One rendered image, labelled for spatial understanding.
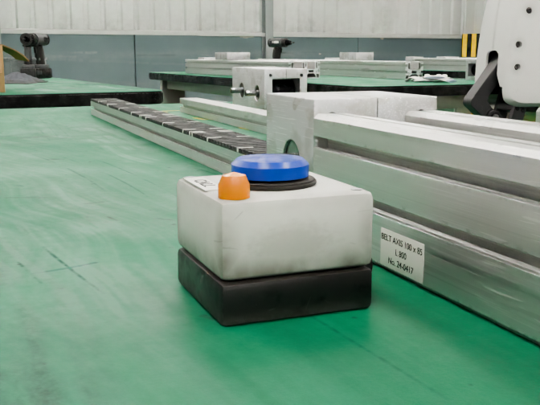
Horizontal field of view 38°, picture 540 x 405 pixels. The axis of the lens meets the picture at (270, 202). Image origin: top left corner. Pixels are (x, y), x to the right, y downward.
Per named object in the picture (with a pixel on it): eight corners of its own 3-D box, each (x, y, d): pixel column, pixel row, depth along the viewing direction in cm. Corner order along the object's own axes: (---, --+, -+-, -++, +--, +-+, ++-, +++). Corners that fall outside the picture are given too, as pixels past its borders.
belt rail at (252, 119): (180, 112, 169) (179, 98, 169) (198, 111, 171) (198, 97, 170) (423, 175, 82) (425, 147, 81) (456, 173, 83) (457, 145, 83)
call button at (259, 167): (221, 190, 42) (220, 153, 41) (290, 186, 43) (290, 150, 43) (247, 204, 38) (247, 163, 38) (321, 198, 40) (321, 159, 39)
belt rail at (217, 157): (91, 114, 162) (90, 100, 162) (110, 113, 164) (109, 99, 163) (253, 187, 75) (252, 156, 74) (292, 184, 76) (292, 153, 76)
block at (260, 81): (236, 115, 161) (236, 67, 159) (288, 113, 165) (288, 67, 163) (252, 119, 152) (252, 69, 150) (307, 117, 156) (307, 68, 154)
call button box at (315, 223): (177, 282, 44) (174, 171, 43) (333, 265, 47) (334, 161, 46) (222, 329, 37) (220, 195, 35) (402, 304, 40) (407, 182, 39)
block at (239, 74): (222, 111, 172) (221, 67, 170) (270, 109, 176) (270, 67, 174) (238, 114, 163) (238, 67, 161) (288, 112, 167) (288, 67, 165)
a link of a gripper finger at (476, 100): (524, 32, 67) (541, 92, 68) (452, 70, 65) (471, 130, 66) (533, 32, 66) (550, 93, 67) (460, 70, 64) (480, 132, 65)
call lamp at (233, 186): (214, 195, 37) (213, 170, 37) (243, 193, 38) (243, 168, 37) (223, 201, 36) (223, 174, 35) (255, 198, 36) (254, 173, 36)
